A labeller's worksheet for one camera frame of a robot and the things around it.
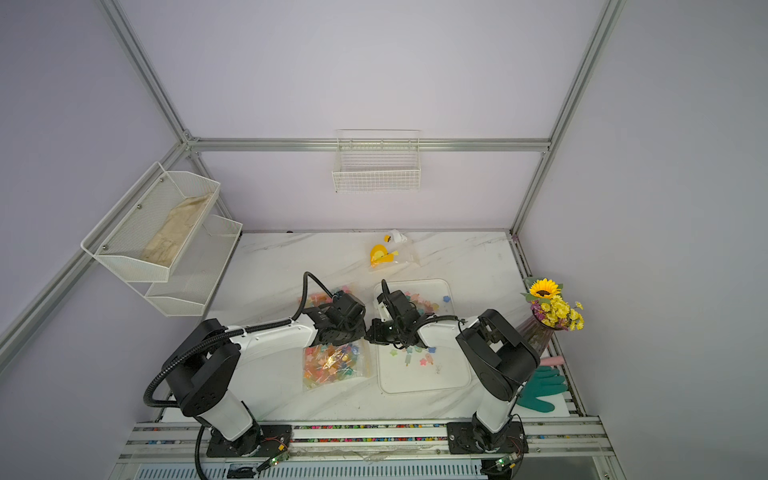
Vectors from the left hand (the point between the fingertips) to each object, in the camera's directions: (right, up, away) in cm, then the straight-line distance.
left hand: (361, 332), depth 89 cm
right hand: (+2, -2, 0) cm, 3 cm away
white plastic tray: (+24, -9, -4) cm, 26 cm away
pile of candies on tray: (+19, -6, -2) cm, 20 cm away
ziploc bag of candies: (-17, +9, +9) cm, 21 cm away
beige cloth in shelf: (-50, +26, -13) cm, 58 cm away
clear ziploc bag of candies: (+11, +26, +21) cm, 36 cm away
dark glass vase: (+47, +3, -13) cm, 49 cm away
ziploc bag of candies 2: (-8, -8, -6) cm, 13 cm away
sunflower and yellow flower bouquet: (+48, +11, -19) cm, 52 cm away
